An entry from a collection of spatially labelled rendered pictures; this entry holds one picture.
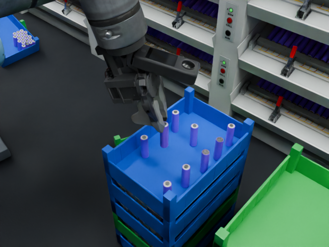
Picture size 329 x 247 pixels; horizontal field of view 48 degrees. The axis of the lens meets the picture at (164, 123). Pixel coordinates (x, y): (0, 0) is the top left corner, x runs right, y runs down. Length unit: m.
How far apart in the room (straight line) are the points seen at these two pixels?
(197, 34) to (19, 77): 0.85
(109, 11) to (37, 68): 1.26
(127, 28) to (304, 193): 0.52
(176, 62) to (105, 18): 0.14
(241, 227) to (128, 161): 0.30
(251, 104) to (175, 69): 0.73
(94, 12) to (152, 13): 0.86
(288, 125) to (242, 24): 0.37
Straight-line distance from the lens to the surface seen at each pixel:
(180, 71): 0.63
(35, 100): 1.63
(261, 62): 1.22
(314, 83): 1.17
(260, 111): 1.32
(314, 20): 1.08
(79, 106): 1.55
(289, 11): 1.11
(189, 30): 1.35
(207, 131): 0.95
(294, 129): 1.28
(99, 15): 0.60
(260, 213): 0.82
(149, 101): 0.67
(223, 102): 1.36
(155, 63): 0.63
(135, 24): 0.61
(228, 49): 1.24
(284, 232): 0.81
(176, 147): 0.91
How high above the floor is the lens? 0.99
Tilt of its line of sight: 44 degrees down
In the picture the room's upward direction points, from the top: straight up
